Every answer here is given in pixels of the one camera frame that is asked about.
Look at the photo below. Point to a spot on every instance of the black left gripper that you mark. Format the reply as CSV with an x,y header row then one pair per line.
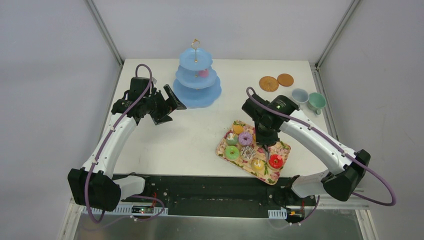
x,y
162,105

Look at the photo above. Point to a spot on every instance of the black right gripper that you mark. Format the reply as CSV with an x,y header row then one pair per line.
x,y
265,140

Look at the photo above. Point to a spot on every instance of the purple frosted donut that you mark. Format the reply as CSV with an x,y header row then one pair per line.
x,y
245,138

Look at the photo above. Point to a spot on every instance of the blue three-tier cake stand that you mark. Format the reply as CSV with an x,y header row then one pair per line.
x,y
192,90

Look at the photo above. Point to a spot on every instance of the pink frosted cake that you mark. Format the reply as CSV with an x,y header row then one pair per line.
x,y
203,73

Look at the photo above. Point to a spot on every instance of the metal serving tongs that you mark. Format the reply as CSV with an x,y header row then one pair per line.
x,y
267,152

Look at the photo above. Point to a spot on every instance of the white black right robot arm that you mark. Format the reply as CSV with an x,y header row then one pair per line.
x,y
344,165

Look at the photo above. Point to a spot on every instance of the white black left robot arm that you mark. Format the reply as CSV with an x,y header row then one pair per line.
x,y
92,185

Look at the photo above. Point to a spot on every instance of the round orange biscuit top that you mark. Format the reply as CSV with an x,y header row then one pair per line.
x,y
238,129

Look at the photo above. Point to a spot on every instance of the chocolate drizzle white donut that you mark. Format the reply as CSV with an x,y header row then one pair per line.
x,y
247,153

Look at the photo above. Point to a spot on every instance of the floral rectangular tray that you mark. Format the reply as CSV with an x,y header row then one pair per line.
x,y
267,175

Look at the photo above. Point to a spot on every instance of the red frosted donut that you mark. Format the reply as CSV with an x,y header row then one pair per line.
x,y
275,161

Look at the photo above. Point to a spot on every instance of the dark green flower donut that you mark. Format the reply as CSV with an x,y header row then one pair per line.
x,y
231,139

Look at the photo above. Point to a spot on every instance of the light green frosted donut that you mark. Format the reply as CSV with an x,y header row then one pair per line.
x,y
231,153

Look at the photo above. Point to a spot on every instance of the large round brown coaster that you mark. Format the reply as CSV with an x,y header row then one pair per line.
x,y
269,83

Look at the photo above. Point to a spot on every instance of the light blue teacup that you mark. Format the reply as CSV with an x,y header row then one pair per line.
x,y
300,96

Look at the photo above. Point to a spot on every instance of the small round brown coaster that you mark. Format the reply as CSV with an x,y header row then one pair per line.
x,y
285,80

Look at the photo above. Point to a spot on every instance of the green teacup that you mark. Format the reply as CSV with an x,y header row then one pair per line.
x,y
316,102

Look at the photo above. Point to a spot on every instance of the metal frame rail right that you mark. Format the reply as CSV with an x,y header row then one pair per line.
x,y
348,14

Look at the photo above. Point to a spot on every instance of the metal frame rail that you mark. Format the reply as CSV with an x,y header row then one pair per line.
x,y
348,14
101,25

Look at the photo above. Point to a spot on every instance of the white right cable duct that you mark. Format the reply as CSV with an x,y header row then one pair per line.
x,y
277,214

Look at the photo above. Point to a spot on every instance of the white cable duct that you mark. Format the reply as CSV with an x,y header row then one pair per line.
x,y
138,210
277,214

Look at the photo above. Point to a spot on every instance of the white left cable duct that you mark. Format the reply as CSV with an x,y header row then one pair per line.
x,y
138,210

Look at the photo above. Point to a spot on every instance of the metal frame rail left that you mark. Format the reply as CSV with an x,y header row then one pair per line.
x,y
101,25

